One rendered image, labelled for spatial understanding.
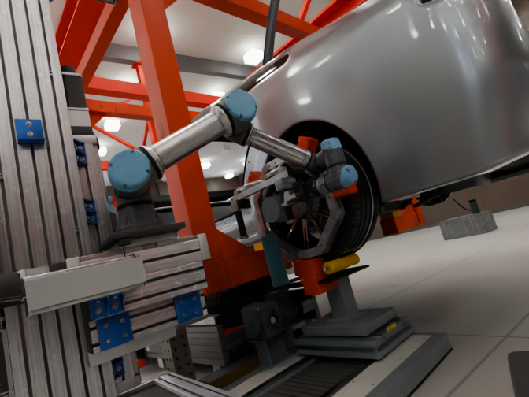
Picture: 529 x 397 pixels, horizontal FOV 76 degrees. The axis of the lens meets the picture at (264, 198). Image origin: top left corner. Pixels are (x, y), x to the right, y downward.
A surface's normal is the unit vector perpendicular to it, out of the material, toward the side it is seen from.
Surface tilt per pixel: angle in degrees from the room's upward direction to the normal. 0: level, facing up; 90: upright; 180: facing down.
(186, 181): 90
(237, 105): 87
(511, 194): 90
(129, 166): 93
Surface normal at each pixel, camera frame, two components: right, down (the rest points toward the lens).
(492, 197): -0.79, 0.11
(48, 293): 0.57, -0.28
